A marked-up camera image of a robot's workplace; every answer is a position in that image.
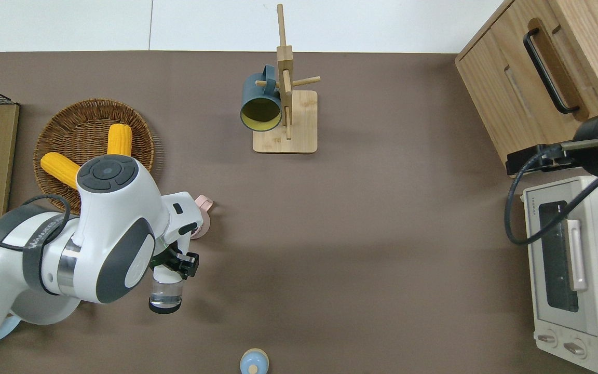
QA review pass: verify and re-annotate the light wooden cabinet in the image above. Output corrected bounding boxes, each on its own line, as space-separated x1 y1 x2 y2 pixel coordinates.
455 0 598 169

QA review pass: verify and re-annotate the black cabinet handle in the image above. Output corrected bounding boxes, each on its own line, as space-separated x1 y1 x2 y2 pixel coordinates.
523 27 581 115

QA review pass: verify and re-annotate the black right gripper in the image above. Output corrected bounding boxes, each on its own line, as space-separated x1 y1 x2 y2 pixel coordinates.
506 112 598 177

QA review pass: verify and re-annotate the pink ceramic mug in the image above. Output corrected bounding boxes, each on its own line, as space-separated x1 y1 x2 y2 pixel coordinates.
190 195 214 239

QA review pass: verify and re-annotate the brown wicker basket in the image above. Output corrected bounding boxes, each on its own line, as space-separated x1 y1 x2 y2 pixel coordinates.
33 99 155 213

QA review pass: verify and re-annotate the light blue plate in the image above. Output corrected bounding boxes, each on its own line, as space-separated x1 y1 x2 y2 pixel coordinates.
0 312 22 343

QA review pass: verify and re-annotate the brown table mat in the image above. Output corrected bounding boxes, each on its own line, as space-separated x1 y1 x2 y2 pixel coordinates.
0 51 598 374

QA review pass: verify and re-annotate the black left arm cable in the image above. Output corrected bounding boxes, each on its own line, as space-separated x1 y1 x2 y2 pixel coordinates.
0 193 72 251

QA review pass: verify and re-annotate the dark blue ceramic mug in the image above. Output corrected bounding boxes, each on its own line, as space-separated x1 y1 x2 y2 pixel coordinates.
240 64 283 132

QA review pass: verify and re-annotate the yellow corn cob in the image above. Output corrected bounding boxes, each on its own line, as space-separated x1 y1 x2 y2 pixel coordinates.
107 124 133 156
40 152 81 190

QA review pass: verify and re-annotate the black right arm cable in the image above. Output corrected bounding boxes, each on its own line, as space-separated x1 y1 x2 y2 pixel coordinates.
504 138 598 246

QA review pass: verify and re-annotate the wooden mug rack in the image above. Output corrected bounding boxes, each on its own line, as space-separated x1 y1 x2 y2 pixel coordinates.
252 4 321 154

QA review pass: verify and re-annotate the grey plate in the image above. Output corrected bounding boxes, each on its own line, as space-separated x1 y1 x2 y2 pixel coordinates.
11 291 81 326

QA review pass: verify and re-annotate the toaster oven door handle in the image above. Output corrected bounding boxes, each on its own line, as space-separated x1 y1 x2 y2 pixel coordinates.
566 219 589 291

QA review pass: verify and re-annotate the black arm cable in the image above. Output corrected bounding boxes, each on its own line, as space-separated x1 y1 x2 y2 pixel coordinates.
0 193 72 251
504 138 598 246

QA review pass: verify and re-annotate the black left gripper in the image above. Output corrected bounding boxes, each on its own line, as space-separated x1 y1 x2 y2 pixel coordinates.
150 241 200 279

